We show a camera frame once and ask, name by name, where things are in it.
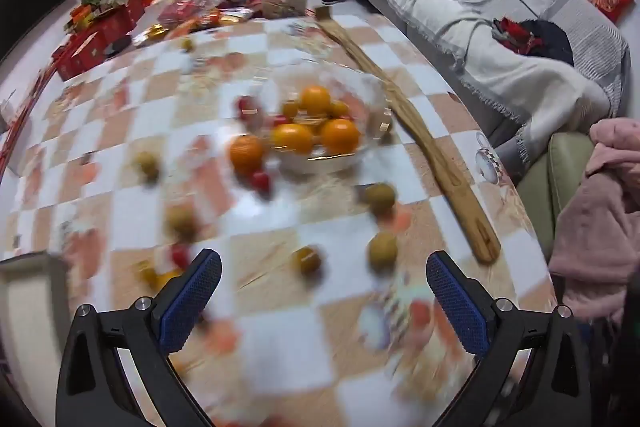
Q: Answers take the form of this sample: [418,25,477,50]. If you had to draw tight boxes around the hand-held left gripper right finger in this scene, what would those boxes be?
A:
[425,250,593,427]

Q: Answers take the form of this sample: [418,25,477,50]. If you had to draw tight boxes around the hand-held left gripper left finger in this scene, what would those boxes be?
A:
[56,248,223,427]

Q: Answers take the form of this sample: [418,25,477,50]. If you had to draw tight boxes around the yellow-green cherry tomato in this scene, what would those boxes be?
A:
[291,246,322,275]

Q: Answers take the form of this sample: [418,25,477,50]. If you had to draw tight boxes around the white tray with grey rim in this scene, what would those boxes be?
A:
[0,252,71,323]

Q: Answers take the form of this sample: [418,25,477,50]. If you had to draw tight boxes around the yellow cherry tomato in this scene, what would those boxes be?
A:
[137,264,181,290]

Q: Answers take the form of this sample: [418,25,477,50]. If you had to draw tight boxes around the orange mandarin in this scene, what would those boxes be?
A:
[228,134,266,175]

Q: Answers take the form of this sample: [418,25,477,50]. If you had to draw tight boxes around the green cushion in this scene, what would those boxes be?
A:
[515,132,598,260]

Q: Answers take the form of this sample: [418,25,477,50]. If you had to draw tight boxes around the pink fluffy cloth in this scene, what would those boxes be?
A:
[548,118,640,320]

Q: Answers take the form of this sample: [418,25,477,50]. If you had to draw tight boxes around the long wooden stick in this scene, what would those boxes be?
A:
[316,7,502,264]

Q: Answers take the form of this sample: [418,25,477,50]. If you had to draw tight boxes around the large orange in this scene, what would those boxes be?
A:
[270,123,315,155]
[320,118,362,156]
[298,85,333,116]

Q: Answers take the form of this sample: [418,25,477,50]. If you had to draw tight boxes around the clear glass bowl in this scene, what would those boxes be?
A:
[250,59,393,172]

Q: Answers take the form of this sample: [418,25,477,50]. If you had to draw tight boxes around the grey covered sofa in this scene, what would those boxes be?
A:
[346,0,613,165]

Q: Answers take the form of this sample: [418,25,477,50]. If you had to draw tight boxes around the checkered printed tablecloth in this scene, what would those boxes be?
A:
[0,14,556,427]

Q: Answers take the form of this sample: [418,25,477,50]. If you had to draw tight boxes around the dark and red clothes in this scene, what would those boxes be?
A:
[491,17,576,66]

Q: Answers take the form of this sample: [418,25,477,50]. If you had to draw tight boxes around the pile of red gift boxes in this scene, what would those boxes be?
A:
[50,0,161,82]

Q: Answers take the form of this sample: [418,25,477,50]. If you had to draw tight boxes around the pile of snack packets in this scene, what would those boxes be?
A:
[131,0,261,45]

